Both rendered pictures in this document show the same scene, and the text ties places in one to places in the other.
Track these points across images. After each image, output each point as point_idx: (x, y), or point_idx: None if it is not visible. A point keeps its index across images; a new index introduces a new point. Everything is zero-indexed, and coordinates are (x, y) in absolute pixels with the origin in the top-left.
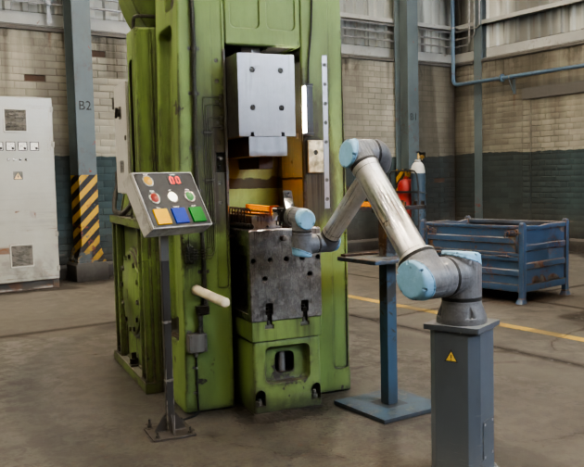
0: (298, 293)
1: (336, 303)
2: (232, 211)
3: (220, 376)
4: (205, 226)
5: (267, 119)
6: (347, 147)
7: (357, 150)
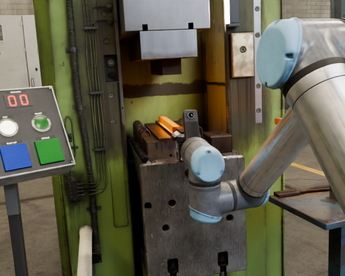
0: (213, 243)
1: (269, 237)
2: (135, 128)
3: None
4: (63, 168)
5: (166, 5)
6: (273, 40)
7: (298, 46)
